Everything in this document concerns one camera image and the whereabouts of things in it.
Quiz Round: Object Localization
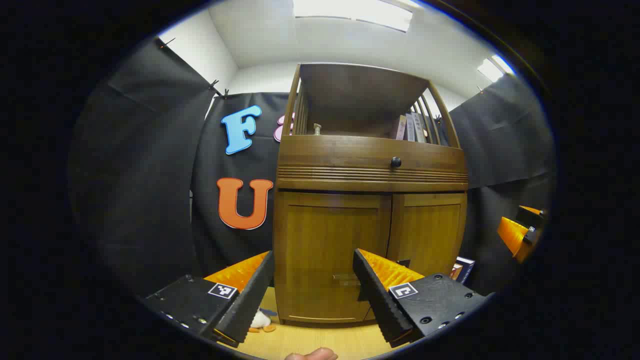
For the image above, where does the ceiling light panel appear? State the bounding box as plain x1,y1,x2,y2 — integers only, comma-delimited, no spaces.
476,54,516,83
292,0,415,32

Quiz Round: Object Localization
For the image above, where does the wooden double-door shoe cabinet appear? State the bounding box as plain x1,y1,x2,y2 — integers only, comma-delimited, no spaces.
272,62,470,326

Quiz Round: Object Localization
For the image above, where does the penguin plush toy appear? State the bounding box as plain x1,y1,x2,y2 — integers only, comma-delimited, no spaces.
248,307,278,334

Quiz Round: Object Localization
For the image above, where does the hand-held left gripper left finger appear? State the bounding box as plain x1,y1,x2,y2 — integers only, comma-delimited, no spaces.
141,250,276,349

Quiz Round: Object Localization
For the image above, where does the wooden cabinet door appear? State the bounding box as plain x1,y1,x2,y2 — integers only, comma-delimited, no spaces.
274,190,392,325
386,192,468,288

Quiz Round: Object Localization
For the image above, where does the blue hardcover book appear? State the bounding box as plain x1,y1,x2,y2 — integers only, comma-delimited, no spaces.
455,256,476,285

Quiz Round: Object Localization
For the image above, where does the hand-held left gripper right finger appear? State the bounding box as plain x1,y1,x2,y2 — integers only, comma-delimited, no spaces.
352,248,490,349

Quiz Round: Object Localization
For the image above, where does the black backdrop cloth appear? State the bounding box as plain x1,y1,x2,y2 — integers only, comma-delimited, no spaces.
70,37,556,301

